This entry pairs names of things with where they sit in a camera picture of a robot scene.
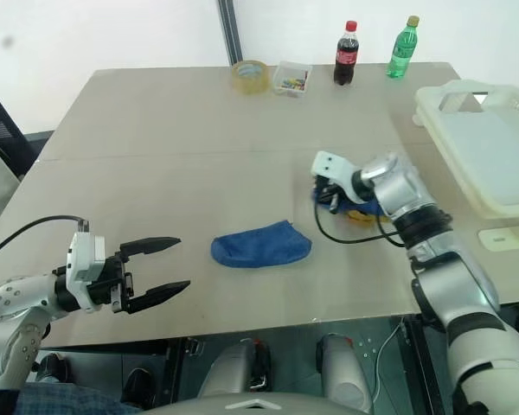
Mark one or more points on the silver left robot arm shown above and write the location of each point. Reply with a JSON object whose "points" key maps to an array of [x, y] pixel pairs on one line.
{"points": [[13, 298]]}

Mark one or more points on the black shoe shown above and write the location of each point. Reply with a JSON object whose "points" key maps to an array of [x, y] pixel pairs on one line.
{"points": [[138, 387], [54, 367]]}

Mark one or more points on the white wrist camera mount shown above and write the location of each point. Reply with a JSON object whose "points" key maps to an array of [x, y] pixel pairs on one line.
{"points": [[83, 259], [334, 167]]}

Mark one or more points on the white plastic base piece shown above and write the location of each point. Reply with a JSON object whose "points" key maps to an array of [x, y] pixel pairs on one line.
{"points": [[504, 237]]}

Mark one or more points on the dark vertical window post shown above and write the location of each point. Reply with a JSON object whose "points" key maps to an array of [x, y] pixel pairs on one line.
{"points": [[230, 30]]}

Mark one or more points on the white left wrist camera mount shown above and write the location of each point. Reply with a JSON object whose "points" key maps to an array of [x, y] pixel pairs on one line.
{"points": [[83, 259]]}

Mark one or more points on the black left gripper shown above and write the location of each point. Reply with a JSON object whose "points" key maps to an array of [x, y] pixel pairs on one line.
{"points": [[112, 281]]}

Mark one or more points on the blue sock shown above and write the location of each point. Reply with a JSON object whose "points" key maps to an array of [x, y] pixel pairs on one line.
{"points": [[369, 207], [261, 245]]}

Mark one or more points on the grey rounded robot leg cover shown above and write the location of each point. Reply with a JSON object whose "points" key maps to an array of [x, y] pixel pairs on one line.
{"points": [[344, 372], [233, 372]]}

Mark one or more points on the green plastic bottle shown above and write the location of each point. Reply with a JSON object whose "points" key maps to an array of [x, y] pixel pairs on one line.
{"points": [[403, 48]]}

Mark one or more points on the cola bottle with red cap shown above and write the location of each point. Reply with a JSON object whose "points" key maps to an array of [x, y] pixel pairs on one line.
{"points": [[346, 54]]}

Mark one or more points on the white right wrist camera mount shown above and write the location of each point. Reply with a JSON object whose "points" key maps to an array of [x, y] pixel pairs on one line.
{"points": [[334, 167]]}

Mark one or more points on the clear box of coloured pins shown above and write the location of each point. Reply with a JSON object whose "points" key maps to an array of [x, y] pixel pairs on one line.
{"points": [[292, 78]]}

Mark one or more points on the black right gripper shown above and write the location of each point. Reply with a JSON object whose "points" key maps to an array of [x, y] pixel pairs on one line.
{"points": [[331, 194]]}

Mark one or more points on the clear adhesive tape roll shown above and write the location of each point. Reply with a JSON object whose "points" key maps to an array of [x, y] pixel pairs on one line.
{"points": [[251, 77]]}

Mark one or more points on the yellow sock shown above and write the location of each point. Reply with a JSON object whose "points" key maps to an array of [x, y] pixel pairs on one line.
{"points": [[363, 218]]}

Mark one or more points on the white plastic basket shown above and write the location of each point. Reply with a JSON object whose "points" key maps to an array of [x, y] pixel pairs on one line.
{"points": [[484, 142]]}

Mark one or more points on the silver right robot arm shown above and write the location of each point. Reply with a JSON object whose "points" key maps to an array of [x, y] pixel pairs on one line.
{"points": [[454, 281]]}

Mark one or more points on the grey robot torso top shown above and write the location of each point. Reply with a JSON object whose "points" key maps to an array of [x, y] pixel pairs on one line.
{"points": [[251, 404]]}

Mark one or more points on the blue plaid trousers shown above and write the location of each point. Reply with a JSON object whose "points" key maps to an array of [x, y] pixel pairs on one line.
{"points": [[69, 400]]}

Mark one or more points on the black chair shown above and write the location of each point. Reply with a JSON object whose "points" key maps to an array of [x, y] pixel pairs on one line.
{"points": [[2, 129]]}

